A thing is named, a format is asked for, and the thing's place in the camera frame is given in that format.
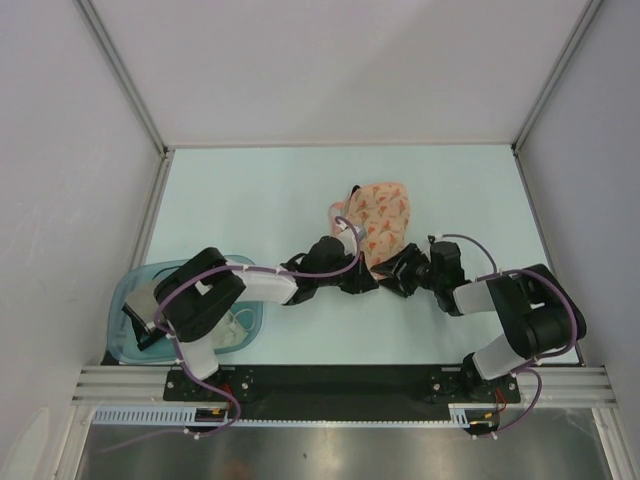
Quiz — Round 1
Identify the blue plastic basin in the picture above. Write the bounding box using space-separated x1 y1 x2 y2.
107 260 263 365

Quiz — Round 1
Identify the grey bra in basin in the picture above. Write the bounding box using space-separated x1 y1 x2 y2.
122 279 164 351

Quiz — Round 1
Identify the white bra in basin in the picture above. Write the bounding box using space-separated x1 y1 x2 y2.
213 308 256 349

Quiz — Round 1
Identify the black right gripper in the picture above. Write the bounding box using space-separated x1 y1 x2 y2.
371 242 443 297

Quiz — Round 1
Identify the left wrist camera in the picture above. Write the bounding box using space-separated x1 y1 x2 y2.
333 220 367 251

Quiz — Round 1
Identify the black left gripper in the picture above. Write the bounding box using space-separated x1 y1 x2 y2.
315 249 378 295

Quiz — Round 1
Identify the pink mesh laundry bag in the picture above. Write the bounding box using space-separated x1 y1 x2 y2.
329 182 411 268

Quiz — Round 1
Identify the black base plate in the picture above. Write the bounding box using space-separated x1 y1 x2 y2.
164 364 521 424

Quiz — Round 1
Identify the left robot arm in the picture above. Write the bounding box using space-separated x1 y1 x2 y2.
153 236 378 400

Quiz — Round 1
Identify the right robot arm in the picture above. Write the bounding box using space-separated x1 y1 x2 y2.
372 238 587 401

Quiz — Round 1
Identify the white slotted cable duct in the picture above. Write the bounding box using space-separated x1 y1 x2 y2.
92 405 499 429

